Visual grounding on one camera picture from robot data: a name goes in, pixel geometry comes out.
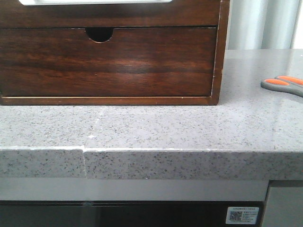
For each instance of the dark wooden drawer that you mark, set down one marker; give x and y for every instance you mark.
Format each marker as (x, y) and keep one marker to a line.
(154, 61)
(176, 13)

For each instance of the grey orange handled scissors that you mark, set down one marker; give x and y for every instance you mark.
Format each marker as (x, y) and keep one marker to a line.
(285, 84)

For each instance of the grey cabinet door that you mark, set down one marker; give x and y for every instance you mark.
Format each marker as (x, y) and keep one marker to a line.
(284, 205)

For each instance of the dark wooden drawer cabinet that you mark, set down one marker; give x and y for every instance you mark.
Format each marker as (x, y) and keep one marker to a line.
(103, 34)

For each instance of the white QR code sticker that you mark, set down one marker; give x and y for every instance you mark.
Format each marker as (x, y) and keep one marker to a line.
(242, 215)

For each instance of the black glass oven door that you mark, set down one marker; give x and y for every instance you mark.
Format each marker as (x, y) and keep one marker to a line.
(121, 213)

